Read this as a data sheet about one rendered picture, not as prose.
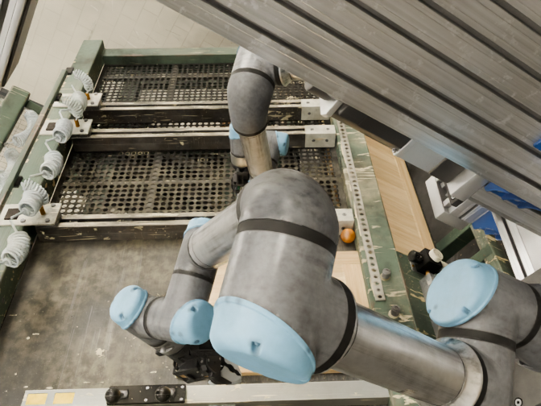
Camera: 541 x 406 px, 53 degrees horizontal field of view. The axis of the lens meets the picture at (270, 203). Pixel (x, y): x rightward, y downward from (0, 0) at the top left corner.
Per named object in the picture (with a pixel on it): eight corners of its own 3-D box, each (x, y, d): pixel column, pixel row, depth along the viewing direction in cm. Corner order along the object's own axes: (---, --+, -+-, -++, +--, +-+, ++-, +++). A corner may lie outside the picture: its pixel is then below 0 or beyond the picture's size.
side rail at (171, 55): (317, 72, 286) (318, 52, 278) (106, 75, 283) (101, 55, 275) (315, 64, 291) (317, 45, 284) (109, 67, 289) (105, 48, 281)
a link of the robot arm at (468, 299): (540, 274, 88) (481, 246, 82) (536, 358, 83) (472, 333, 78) (481, 281, 98) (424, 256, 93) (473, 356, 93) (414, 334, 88)
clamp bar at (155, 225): (353, 238, 188) (361, 186, 172) (6, 246, 185) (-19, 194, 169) (348, 218, 195) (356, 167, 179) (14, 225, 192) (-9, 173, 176)
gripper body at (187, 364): (194, 352, 118) (158, 327, 111) (226, 343, 115) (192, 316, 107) (189, 386, 113) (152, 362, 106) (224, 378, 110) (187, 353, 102)
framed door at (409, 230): (443, 287, 232) (447, 283, 230) (340, 243, 211) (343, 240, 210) (399, 157, 298) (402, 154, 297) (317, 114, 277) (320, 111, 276)
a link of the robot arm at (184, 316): (200, 274, 90) (156, 271, 97) (181, 341, 86) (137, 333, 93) (229, 288, 96) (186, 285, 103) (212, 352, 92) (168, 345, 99)
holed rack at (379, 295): (385, 300, 163) (386, 300, 162) (375, 300, 163) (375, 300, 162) (325, 45, 284) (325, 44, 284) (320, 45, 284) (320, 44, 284)
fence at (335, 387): (387, 404, 144) (390, 397, 141) (24, 416, 141) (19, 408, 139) (383, 387, 148) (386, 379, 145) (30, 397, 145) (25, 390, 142)
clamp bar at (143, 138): (335, 150, 226) (340, 100, 209) (46, 155, 222) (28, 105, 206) (332, 135, 233) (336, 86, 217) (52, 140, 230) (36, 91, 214)
